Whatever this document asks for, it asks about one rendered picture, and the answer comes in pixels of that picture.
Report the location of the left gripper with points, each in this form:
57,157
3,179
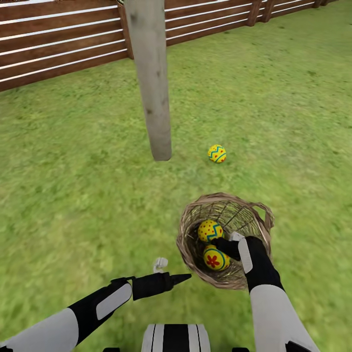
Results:
158,283

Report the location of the wicker basket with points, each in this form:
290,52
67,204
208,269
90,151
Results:
232,278

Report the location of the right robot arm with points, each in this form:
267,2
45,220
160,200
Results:
277,327

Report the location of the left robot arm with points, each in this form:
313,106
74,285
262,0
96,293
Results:
63,331

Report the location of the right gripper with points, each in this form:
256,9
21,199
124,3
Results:
223,245

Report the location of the easter egg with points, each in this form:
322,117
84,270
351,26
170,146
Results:
209,230
214,259
217,153

